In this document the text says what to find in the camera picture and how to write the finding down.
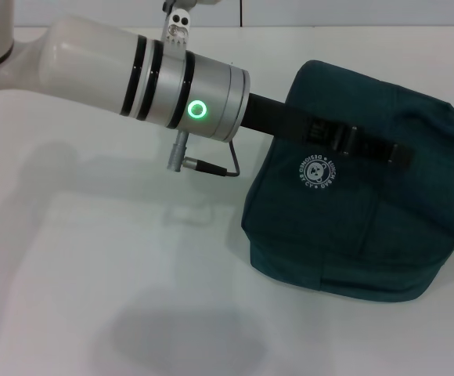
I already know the dark teal lunch bag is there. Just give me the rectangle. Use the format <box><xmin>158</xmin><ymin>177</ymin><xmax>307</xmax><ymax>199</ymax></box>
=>
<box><xmin>240</xmin><ymin>59</ymin><xmax>454</xmax><ymax>306</ymax></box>

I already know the left gripper cable with plug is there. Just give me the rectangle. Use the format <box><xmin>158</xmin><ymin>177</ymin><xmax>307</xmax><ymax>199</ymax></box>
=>
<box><xmin>166</xmin><ymin>131</ymin><xmax>241</xmax><ymax>179</ymax></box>

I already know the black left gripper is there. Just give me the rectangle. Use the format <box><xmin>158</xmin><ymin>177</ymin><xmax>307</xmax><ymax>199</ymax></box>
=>
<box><xmin>238</xmin><ymin>92</ymin><xmax>414</xmax><ymax>168</ymax></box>

